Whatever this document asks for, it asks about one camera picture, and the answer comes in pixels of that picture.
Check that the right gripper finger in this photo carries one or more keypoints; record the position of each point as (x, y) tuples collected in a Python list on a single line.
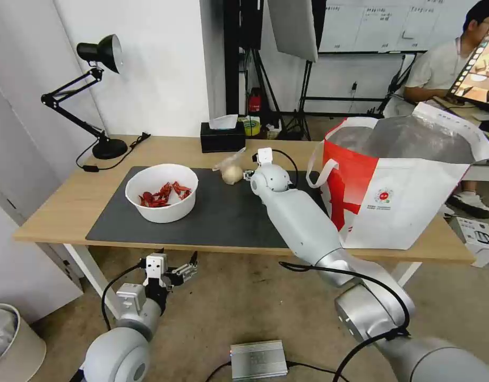
[(248, 174)]

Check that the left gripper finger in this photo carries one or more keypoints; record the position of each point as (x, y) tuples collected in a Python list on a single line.
[(172, 278), (188, 269)]

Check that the beige ball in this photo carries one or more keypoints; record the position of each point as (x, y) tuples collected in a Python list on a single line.
[(232, 174)]

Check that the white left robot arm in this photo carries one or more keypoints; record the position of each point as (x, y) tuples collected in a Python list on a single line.
[(121, 350)]

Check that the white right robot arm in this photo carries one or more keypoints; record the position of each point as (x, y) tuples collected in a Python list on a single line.
[(300, 223)]

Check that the red white takeout bag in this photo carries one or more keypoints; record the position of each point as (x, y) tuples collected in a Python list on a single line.
[(403, 199)]

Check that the black tissue box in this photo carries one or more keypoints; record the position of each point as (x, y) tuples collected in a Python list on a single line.
[(222, 141)]

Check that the green tape roll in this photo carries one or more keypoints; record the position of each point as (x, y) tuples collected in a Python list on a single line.
[(250, 128)]

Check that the black table mat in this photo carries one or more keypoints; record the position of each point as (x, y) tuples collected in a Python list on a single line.
[(212, 215)]

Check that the white tissue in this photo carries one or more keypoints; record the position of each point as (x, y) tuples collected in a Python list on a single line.
[(224, 121)]

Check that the white round bowl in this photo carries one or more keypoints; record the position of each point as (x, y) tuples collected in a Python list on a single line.
[(160, 213)]

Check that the red canister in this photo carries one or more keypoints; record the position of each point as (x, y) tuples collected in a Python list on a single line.
[(255, 104)]

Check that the red crayfish shells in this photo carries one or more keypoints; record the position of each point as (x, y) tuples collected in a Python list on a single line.
[(164, 195)]

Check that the black tripod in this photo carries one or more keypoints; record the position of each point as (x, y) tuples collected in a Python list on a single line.
[(264, 79)]

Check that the black light stand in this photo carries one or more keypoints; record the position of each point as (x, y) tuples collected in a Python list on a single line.
[(306, 95)]

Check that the silver power supply box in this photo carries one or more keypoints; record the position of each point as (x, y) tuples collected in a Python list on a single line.
[(258, 360)]

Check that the wooden table white legs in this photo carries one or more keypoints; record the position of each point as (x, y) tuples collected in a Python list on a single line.
[(69, 207)]

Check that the black desk lamp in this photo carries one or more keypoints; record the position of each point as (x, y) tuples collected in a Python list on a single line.
[(109, 149)]

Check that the white softbox panel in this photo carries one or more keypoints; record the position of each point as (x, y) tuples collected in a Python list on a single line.
[(294, 28)]

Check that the grey cabinet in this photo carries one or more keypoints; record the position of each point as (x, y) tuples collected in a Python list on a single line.
[(13, 238)]

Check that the beige waste bin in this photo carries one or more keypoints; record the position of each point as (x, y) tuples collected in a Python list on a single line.
[(13, 350)]

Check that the whiteboard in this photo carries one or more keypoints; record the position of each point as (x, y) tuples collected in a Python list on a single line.
[(367, 24)]

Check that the person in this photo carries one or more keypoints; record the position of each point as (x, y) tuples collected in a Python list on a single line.
[(431, 71)]

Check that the white cardboard box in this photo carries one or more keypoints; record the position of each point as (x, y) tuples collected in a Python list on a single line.
[(481, 238)]

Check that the computer monitor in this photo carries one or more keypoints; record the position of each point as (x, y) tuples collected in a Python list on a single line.
[(477, 67)]

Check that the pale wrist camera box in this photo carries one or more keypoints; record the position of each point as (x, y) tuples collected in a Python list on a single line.
[(154, 267), (264, 156)]

